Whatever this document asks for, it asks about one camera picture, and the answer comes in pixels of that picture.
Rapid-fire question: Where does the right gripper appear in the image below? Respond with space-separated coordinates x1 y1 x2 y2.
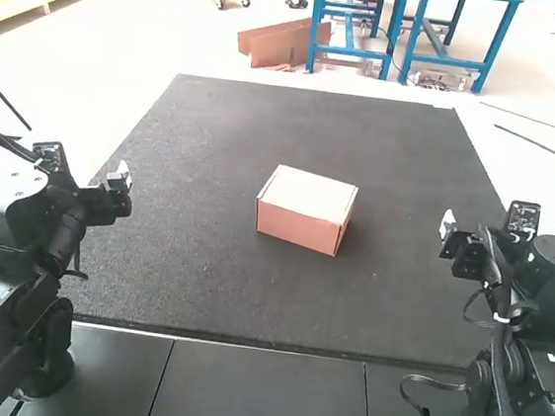
434 208 501 284

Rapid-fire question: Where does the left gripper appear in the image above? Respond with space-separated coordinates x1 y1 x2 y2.
76 156 138 228

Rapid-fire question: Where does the cardboard box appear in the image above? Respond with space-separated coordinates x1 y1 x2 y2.
251 161 360 259

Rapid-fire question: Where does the black mat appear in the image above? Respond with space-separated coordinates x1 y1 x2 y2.
53 62 522 375

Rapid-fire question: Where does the dark base panel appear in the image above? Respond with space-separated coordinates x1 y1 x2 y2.
144 336 382 416
0 315 177 416

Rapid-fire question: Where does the brown cardboard sheet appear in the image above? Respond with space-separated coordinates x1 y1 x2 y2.
233 8 335 77

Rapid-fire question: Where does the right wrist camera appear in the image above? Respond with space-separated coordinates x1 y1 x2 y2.
504 198 543 242

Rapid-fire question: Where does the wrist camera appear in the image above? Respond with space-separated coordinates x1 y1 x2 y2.
504 198 543 242
30 138 66 168

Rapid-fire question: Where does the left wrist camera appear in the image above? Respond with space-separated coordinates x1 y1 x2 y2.
30 138 66 168

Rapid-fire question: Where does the blue metal frame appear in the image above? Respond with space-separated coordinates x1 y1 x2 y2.
304 0 411 84
395 0 522 101

